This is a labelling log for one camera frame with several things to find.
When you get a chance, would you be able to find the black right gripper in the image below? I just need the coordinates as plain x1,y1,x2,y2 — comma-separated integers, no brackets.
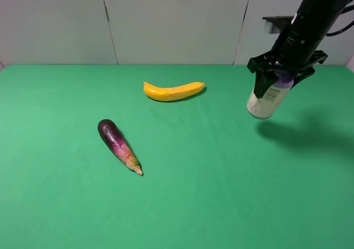
247,27,328,98

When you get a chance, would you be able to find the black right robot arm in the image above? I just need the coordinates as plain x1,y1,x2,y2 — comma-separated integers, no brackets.
247,0,353,98

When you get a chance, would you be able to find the yellow banana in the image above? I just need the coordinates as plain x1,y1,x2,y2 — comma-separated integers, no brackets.
143,82,205,102

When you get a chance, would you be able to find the purple eggplant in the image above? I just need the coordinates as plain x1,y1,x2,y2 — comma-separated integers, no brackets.
97,119,143,176

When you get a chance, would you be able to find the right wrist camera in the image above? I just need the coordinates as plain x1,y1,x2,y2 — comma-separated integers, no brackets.
262,16,293,34

